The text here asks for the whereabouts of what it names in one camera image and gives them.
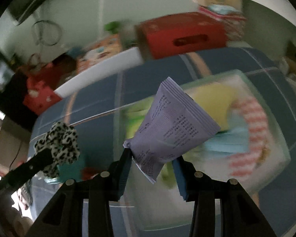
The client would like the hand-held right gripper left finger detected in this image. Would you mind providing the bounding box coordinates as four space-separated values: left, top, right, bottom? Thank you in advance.
25 148 132 237

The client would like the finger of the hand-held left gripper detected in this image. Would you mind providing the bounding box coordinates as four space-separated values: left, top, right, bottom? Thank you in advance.
0 149 53 198

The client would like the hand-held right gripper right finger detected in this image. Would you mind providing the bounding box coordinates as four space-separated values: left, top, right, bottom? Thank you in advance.
174 157 278 237

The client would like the leopard print scrunchie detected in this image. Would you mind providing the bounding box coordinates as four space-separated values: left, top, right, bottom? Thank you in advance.
34 122 81 178

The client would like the light green cloth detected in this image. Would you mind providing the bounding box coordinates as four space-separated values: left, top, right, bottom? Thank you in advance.
125 99 164 139

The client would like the purple packet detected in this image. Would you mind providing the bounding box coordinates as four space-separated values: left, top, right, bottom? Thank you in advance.
123 77 221 184

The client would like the blue face mask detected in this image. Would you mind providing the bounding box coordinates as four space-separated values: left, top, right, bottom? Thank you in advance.
204 115 250 154

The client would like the yellow green sponge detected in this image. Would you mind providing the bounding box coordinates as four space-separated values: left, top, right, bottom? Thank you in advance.
190 84 238 132

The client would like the pink white striped cloth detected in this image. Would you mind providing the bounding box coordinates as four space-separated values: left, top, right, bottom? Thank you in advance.
228 96 270 176

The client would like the white shallow box green rim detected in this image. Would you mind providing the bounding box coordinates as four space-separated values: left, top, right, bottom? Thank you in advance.
115 69 292 230

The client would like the red pink plush toy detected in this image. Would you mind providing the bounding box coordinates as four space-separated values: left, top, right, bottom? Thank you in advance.
82 167 97 180

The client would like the teal box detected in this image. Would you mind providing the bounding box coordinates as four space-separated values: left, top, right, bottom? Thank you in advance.
58 158 86 181

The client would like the red felt handbag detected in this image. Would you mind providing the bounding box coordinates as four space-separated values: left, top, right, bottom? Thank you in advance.
22 62 65 115

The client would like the black cabinet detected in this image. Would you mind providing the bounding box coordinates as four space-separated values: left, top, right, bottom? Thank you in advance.
0 49 40 132

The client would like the white chair back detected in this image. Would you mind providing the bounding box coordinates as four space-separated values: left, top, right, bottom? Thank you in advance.
54 47 145 99

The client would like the orange toy box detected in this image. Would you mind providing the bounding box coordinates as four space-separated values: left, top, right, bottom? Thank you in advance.
76 36 122 72

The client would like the green dumbbell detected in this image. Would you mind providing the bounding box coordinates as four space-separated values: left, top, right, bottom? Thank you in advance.
105 21 122 34

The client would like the red cardboard box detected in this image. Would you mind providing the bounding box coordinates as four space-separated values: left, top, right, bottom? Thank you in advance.
136 12 229 60

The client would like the patterned gift bag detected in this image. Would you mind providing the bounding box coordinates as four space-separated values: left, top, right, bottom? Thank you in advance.
199 5 247 41

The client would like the white shelf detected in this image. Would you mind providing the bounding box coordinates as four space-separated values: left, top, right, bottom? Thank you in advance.
227 0 296 79

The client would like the black cable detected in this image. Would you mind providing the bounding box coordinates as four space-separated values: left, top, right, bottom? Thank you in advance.
32 20 63 46

